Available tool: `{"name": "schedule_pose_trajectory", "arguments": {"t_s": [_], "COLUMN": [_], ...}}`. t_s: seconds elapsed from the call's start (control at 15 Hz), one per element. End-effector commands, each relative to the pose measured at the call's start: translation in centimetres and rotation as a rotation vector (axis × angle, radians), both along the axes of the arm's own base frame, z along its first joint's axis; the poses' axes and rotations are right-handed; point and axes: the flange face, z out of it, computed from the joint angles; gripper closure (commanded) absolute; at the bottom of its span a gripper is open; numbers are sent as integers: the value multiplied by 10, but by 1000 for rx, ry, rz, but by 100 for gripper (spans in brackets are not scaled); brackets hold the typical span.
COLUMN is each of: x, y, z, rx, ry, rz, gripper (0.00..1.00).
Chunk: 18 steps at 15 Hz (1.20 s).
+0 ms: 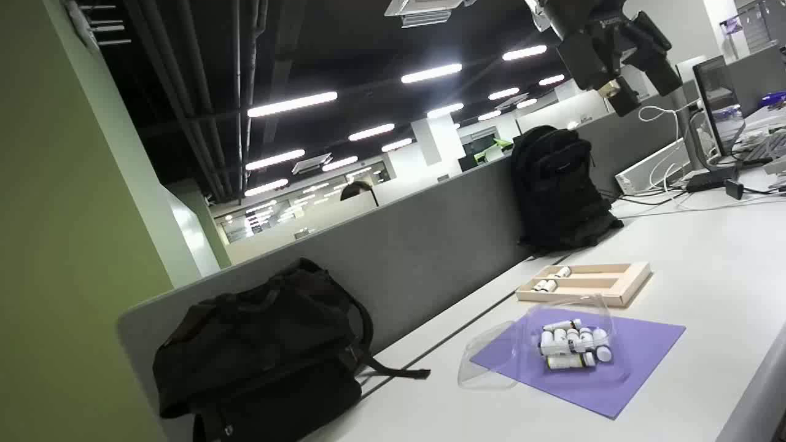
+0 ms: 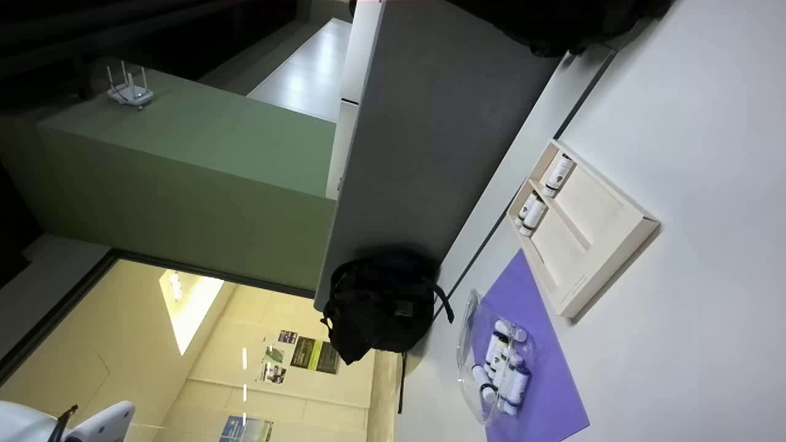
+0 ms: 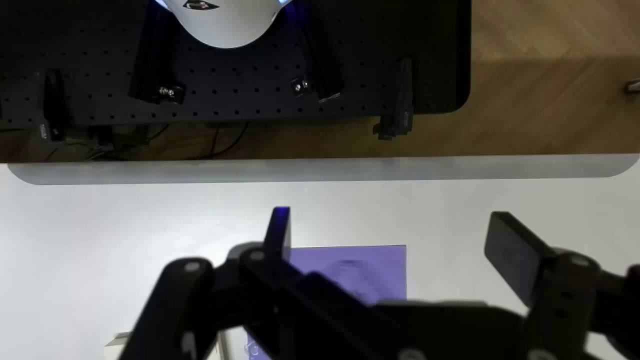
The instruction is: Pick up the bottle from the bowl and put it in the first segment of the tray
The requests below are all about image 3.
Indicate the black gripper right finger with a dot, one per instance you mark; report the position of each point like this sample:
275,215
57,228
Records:
566,300

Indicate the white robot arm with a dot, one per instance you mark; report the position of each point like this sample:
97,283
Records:
226,23

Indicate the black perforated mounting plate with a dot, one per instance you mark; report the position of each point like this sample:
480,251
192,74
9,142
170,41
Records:
401,27

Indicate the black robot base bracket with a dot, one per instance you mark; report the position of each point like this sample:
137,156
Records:
321,67
157,67

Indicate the purple mat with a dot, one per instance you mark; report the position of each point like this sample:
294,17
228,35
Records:
372,266

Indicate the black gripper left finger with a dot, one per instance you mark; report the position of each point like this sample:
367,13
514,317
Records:
200,313

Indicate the black table clamp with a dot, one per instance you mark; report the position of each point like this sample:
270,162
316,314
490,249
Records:
397,101
54,101

